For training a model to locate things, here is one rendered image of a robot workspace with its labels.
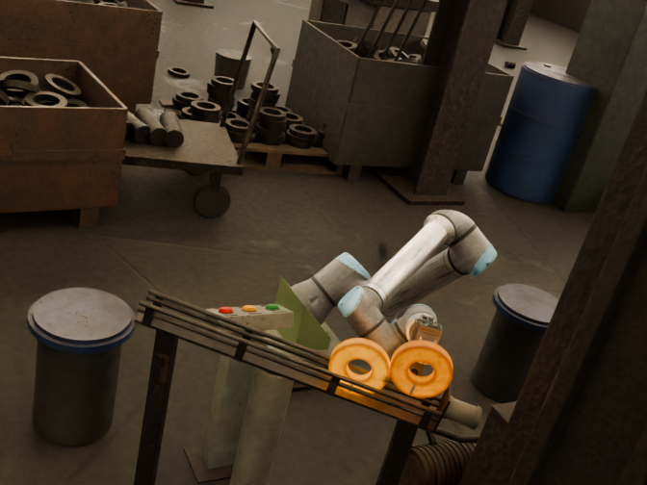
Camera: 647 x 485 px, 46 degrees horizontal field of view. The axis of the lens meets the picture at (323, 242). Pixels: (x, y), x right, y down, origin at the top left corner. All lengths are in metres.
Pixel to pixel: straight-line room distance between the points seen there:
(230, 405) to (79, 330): 0.51
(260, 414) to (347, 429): 0.69
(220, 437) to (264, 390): 0.36
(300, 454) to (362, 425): 0.31
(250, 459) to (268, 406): 0.21
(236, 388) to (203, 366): 0.64
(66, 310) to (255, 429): 0.69
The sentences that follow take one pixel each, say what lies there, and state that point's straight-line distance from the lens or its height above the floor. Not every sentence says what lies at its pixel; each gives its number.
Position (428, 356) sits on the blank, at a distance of 1.89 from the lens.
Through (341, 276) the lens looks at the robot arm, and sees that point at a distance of 2.96.
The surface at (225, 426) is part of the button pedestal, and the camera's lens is 2.50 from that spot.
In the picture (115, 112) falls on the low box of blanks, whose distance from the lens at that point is 3.67.
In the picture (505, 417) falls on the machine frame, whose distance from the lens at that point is 1.69.
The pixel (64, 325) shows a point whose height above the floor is 0.43.
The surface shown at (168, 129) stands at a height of 0.41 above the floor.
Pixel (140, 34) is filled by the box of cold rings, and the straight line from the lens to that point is 5.26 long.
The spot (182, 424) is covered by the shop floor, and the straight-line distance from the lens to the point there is 2.76.
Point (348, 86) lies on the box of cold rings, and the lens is 4.87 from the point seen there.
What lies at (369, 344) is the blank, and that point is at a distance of 1.89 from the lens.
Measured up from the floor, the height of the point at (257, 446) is 0.25.
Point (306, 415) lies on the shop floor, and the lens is 2.91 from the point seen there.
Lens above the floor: 1.81
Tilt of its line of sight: 26 degrees down
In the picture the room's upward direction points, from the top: 14 degrees clockwise
